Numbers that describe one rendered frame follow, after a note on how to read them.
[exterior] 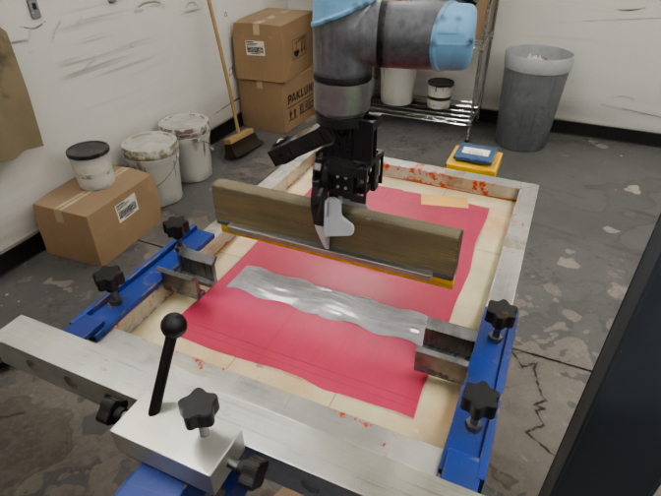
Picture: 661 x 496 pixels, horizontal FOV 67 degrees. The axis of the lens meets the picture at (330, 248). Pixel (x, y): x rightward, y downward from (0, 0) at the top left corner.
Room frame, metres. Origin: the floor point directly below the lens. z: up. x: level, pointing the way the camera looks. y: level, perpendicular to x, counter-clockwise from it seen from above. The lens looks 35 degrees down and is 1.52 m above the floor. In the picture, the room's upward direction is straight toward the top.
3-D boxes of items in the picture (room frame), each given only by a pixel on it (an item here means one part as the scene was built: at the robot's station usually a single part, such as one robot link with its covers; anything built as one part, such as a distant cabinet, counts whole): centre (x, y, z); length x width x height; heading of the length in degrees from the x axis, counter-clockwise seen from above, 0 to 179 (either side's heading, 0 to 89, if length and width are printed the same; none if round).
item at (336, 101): (0.66, -0.02, 1.31); 0.08 x 0.08 x 0.05
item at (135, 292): (0.67, 0.30, 0.98); 0.30 x 0.05 x 0.07; 156
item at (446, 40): (0.65, -0.12, 1.39); 0.11 x 0.11 x 0.08; 78
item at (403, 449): (0.78, -0.05, 0.97); 0.79 x 0.58 x 0.04; 156
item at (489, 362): (0.45, -0.20, 0.98); 0.30 x 0.05 x 0.07; 156
